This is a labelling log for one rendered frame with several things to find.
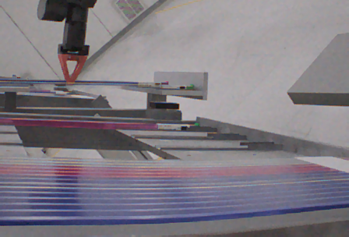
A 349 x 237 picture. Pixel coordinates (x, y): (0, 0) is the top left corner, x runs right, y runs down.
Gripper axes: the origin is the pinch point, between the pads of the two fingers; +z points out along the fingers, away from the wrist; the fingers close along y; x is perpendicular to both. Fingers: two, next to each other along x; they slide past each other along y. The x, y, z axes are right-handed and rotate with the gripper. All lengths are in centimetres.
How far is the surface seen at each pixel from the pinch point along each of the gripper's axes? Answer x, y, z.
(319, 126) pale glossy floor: 119, -48, 14
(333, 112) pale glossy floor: 126, -46, 7
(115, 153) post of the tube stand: 12.6, 2.2, 17.1
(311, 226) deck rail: -3, 96, 3
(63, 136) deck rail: -5.6, 28.5, 9.0
